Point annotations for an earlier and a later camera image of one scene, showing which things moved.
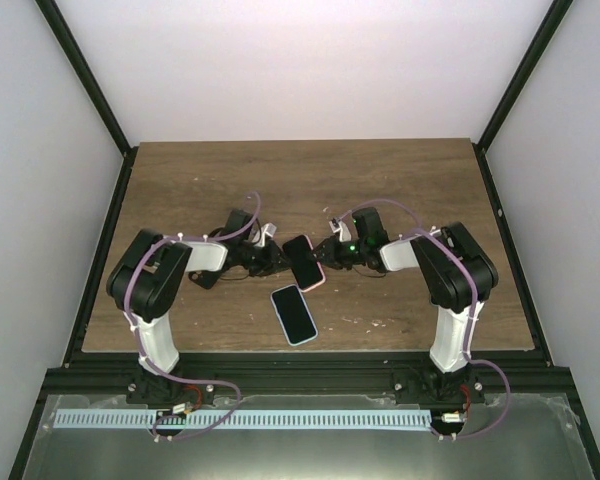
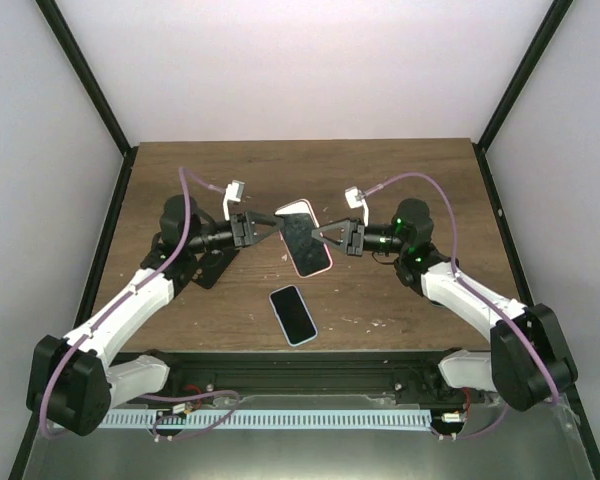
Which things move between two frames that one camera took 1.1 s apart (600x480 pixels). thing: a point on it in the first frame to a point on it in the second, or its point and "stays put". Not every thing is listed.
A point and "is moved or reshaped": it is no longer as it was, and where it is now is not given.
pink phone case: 299,252 is moved or reshaped
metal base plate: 530,437 stays put
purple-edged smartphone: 293,314 stays put
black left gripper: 272,262 to 243,227
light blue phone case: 293,315 stays put
